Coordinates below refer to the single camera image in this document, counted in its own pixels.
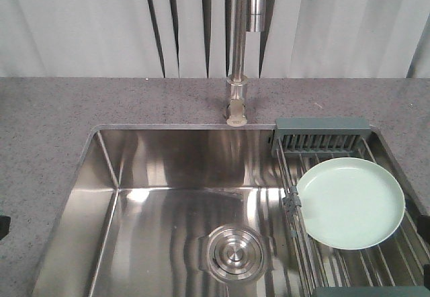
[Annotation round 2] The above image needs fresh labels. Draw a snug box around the pale green round plate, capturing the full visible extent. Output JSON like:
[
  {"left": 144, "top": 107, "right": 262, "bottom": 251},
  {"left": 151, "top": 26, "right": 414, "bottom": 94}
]
[{"left": 296, "top": 157, "right": 406, "bottom": 250}]

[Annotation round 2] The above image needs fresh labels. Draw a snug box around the white pleated curtain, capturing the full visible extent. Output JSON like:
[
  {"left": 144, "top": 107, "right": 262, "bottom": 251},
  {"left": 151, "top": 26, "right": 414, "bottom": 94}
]
[{"left": 1, "top": 0, "right": 429, "bottom": 78}]

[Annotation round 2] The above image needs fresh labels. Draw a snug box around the steel kitchen faucet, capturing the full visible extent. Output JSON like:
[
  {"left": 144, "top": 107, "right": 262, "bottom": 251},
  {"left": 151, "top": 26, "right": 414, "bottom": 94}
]
[{"left": 226, "top": 0, "right": 267, "bottom": 127}]

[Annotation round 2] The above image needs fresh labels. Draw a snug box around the round steel sink drain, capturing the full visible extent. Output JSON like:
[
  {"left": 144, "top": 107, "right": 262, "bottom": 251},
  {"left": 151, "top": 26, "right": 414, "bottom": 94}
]
[{"left": 198, "top": 223, "right": 271, "bottom": 284}]

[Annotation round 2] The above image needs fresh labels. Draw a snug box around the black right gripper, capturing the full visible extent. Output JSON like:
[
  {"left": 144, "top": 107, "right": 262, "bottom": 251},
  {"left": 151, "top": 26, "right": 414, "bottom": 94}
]
[{"left": 416, "top": 214, "right": 430, "bottom": 237}]

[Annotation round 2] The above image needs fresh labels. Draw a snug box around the stainless steel sink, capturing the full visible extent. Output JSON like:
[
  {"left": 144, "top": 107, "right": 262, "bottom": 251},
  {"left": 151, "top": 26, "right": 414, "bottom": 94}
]
[{"left": 32, "top": 126, "right": 299, "bottom": 296}]

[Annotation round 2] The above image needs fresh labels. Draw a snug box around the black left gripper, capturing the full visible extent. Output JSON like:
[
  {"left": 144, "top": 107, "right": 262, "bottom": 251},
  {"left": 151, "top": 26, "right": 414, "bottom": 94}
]
[{"left": 0, "top": 215, "right": 11, "bottom": 240}]

